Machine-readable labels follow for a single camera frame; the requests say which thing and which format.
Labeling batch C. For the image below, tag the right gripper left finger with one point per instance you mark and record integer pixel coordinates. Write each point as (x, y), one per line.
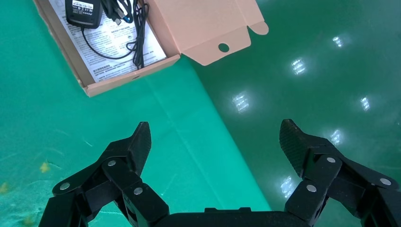
(125, 175)

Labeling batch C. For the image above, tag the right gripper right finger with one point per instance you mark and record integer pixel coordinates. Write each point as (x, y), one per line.
(325, 169)

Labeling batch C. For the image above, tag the orange cardboard box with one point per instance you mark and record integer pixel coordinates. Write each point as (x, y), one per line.
(194, 25)

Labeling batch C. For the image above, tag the green table cloth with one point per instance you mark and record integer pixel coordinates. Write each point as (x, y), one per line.
(62, 125)

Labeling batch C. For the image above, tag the white printed instruction sheet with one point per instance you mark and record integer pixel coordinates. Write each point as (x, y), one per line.
(109, 40)

